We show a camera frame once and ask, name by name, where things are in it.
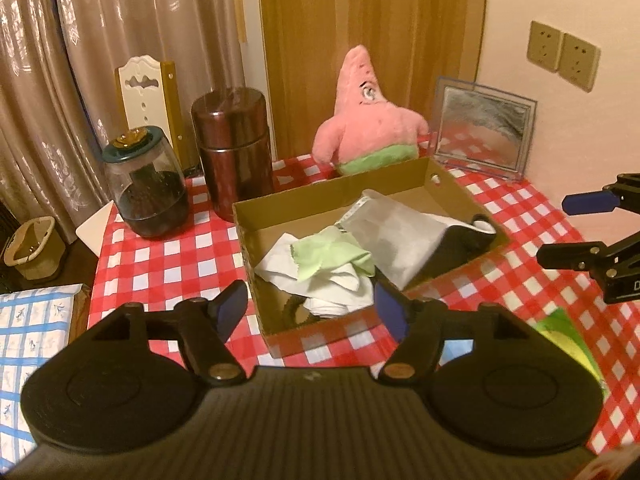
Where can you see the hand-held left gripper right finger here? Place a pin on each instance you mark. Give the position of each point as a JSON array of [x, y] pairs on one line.
[[390, 310]]

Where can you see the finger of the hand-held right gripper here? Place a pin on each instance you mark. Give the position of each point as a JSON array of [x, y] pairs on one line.
[[570, 256], [590, 202]]

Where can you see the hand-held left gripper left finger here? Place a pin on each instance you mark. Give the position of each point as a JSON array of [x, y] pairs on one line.
[[232, 307]]

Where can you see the light green cloth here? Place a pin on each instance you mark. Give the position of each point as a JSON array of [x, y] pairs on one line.
[[330, 255]]

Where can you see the brown cardboard box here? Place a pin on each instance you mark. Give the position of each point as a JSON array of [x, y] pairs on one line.
[[310, 335]]

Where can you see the red checkered tablecloth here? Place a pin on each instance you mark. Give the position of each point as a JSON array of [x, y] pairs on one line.
[[525, 210]]

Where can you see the green tissue pack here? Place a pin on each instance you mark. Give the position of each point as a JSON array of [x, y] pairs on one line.
[[575, 345]]

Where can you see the clear framed mirror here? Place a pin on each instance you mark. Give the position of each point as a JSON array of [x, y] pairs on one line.
[[480, 125]]

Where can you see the glass jar with dark lid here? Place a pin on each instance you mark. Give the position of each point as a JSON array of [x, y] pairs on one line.
[[150, 195]]

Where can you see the brown cylindrical canister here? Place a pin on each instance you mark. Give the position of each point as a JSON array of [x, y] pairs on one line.
[[232, 160]]

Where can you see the white flat board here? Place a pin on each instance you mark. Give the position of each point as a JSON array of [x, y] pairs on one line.
[[95, 227]]

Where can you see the pink starfish plush toy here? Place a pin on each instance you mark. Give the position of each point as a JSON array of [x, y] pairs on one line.
[[370, 125]]

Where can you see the woven basket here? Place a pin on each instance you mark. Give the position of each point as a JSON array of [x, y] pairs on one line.
[[35, 260]]

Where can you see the blue patterned sheet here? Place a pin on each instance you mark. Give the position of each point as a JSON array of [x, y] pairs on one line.
[[30, 340]]

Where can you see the white and yellow chair back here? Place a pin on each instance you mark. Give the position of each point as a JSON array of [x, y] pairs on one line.
[[145, 100]]

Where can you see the wooden door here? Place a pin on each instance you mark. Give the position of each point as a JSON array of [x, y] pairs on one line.
[[375, 10]]

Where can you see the beige patterned curtain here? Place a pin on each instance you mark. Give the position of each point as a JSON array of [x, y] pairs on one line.
[[75, 35]]

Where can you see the beige wall socket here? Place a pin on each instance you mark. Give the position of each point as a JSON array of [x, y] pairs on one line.
[[580, 62], [545, 45]]

